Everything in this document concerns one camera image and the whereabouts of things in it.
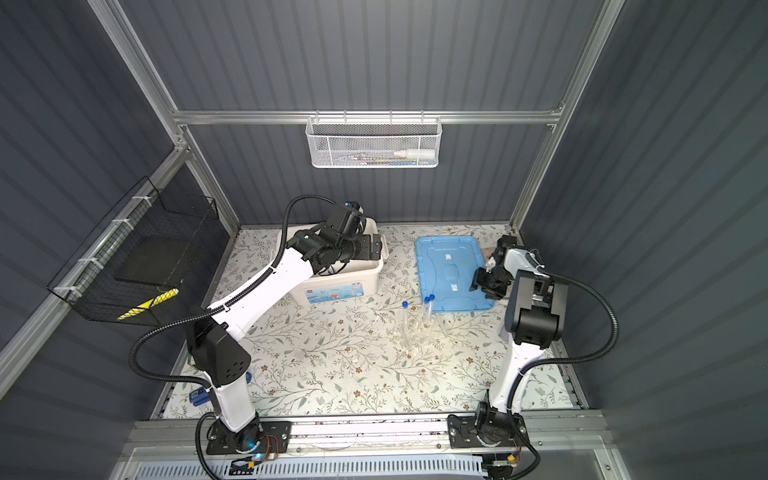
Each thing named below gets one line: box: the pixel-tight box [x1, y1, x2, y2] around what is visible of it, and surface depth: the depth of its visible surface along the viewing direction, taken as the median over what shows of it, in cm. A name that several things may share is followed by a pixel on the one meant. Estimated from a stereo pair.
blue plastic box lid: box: [416, 236, 495, 313], surface depth 111 cm
